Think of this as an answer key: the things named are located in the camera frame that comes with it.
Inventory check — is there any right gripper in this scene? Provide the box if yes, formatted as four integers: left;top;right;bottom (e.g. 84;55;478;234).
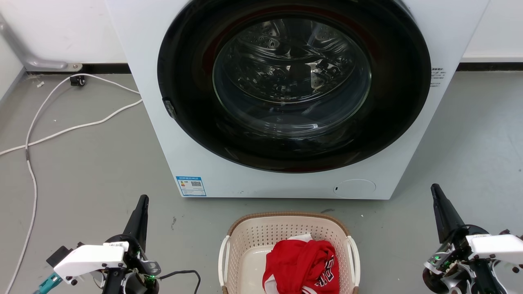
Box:
422;183;491;294

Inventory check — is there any blue white energy label sticker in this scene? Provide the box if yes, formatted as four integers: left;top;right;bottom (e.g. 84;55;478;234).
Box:
176;176;207;197

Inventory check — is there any round white filter cover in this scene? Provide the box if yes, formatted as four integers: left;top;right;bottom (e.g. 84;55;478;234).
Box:
333;179;377;199

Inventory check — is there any grey wall pipe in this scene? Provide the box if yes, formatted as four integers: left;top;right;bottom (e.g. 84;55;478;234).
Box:
0;14;83;73

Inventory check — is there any long white floor cable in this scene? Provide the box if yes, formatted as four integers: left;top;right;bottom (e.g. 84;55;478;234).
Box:
4;73;141;294

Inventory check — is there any red sports jersey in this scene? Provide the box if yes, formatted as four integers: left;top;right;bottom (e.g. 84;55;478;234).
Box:
262;239;340;294

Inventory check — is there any round black glass washer door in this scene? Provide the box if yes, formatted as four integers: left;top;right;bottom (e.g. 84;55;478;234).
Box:
157;0;432;174

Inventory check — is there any beige perforated plastic laundry basket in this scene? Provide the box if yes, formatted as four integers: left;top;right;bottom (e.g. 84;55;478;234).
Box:
218;212;361;294

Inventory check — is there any white front-loading washing machine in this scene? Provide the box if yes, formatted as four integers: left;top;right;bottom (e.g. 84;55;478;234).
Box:
104;0;491;200

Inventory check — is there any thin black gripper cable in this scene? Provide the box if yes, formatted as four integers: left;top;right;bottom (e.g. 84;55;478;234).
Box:
157;269;201;294

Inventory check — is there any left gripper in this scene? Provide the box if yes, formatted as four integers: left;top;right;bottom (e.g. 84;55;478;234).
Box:
102;194;161;294

